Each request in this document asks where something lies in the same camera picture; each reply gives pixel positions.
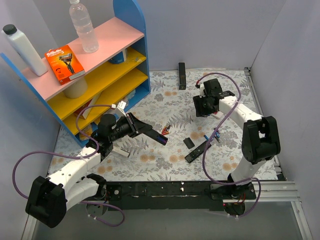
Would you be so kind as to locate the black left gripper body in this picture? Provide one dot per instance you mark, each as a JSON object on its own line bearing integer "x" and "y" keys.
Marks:
{"x": 133, "y": 125}

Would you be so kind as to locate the black battery cover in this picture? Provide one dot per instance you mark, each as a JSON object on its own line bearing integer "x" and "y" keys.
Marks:
{"x": 189, "y": 143}

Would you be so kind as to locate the clear plastic water bottle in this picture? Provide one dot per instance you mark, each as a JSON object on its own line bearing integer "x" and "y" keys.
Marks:
{"x": 83, "y": 25}

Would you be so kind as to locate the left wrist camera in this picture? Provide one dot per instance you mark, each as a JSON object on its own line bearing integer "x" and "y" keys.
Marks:
{"x": 119, "y": 109}

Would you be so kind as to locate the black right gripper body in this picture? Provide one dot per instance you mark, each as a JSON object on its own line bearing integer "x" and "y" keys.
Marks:
{"x": 203, "y": 107}

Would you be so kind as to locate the blue pink yellow shelf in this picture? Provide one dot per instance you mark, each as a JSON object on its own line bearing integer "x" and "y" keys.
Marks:
{"x": 126, "y": 30}

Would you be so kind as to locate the cream cylinder on shelf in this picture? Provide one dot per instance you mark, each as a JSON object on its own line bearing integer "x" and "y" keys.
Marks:
{"x": 76, "y": 90}

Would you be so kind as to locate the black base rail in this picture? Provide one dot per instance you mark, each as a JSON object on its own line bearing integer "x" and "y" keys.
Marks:
{"x": 174, "y": 195}

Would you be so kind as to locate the orange razor box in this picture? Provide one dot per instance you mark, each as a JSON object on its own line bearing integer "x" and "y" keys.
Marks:
{"x": 64, "y": 64}

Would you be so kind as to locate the plain black remote control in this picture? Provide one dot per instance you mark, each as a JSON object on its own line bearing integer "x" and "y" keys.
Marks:
{"x": 157, "y": 136}

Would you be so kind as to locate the black remote with buttons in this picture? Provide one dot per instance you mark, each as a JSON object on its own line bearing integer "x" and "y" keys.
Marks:
{"x": 194, "y": 154}

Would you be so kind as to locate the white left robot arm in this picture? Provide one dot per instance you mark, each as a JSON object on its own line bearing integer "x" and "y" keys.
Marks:
{"x": 50, "y": 197}

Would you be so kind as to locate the tissue packs on shelf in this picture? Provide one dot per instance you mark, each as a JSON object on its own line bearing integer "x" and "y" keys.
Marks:
{"x": 98, "y": 100}

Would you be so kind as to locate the floral table mat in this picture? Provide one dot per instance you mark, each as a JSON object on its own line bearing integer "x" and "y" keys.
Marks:
{"x": 167, "y": 105}

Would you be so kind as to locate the white bottle black cap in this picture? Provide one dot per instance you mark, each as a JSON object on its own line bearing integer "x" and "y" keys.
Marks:
{"x": 22, "y": 45}

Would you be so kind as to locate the red white remote control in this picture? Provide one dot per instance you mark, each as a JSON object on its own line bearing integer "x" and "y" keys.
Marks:
{"x": 217, "y": 115}

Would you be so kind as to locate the blue white can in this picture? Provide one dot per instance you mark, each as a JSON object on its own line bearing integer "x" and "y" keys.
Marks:
{"x": 119, "y": 58}

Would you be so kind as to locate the silver white remote control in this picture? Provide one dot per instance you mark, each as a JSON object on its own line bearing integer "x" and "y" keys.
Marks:
{"x": 121, "y": 152}

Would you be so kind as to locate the black box at back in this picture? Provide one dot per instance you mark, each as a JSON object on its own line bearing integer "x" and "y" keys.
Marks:
{"x": 182, "y": 76}

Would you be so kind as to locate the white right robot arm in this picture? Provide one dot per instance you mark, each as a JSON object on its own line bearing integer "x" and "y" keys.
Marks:
{"x": 260, "y": 137}

